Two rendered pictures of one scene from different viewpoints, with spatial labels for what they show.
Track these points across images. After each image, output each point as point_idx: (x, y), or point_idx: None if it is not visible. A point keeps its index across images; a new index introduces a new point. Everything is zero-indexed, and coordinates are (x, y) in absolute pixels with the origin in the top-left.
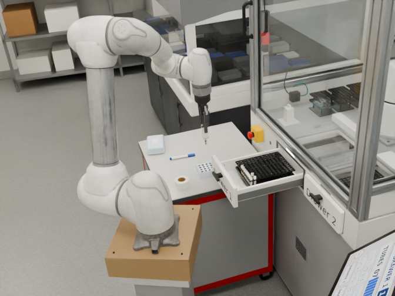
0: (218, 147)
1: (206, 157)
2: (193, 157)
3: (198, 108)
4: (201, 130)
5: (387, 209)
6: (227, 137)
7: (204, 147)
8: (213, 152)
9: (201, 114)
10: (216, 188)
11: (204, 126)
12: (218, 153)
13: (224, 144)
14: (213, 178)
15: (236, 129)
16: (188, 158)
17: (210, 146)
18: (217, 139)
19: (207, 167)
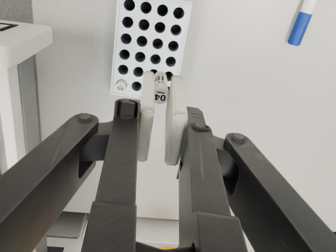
0: (282, 143)
1: (249, 76)
2: (282, 32)
3: (322, 230)
4: (173, 94)
5: None
6: (317, 189)
7: (319, 100)
8: (264, 113)
9: (189, 193)
10: (37, 16)
11: (74, 120)
12: (245, 125)
13: (281, 164)
14: (101, 36)
15: (335, 226)
16: (293, 10)
17: (307, 120)
18: (328, 160)
19: (149, 41)
